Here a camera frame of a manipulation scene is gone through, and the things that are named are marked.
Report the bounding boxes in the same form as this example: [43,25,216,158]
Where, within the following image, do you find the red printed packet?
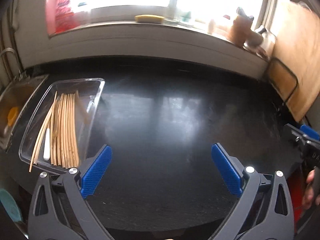
[46,0,75,35]

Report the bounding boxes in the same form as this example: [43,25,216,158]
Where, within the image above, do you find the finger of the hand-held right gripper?
[300,124,320,141]
[284,123,305,144]

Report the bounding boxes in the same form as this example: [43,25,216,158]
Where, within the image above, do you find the metal faucet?
[0,47,19,80]

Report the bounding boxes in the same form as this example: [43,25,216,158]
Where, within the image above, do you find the clear jar with dark lid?
[77,2,91,23]

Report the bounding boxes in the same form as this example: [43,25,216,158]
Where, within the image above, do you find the pile of wooden chopsticks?
[29,91,80,173]

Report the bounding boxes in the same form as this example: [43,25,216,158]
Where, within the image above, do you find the yellow sponge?
[135,14,165,23]

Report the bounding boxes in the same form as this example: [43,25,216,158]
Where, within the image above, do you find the green brush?
[181,11,193,24]

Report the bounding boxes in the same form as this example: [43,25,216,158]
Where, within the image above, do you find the glass jar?
[260,34,277,60]

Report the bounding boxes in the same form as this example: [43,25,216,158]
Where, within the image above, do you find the red lid jar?
[220,14,233,34]

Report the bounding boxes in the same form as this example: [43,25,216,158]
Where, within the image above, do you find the clear plastic container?
[19,77,105,175]

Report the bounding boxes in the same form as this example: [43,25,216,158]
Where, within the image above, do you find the large wooden board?
[271,1,320,123]

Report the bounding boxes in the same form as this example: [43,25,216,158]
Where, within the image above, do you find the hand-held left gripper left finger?
[27,144,115,240]

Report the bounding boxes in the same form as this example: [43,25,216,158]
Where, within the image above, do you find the wooden utensil holder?
[229,15,253,47]

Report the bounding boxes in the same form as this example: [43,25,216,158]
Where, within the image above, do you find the person's right hand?
[302,169,317,209]

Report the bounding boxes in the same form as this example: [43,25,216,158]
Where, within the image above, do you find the teal bowl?
[0,189,22,223]

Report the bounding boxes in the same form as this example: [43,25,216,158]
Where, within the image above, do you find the black wire rack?
[265,57,299,103]

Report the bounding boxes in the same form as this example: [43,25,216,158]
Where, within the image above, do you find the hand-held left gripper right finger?
[210,143,294,240]

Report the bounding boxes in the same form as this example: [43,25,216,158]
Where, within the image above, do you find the clear drinking glass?
[165,5,180,25]

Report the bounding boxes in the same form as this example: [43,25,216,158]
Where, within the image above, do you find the stainless steel sink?
[0,74,49,152]

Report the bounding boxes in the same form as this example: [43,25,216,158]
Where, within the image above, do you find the white handled spoon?
[43,128,50,160]

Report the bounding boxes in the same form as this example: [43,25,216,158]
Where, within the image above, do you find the dark utensil handles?
[236,7,254,20]

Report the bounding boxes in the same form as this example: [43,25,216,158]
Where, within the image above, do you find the wooden cutting board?
[266,59,298,100]

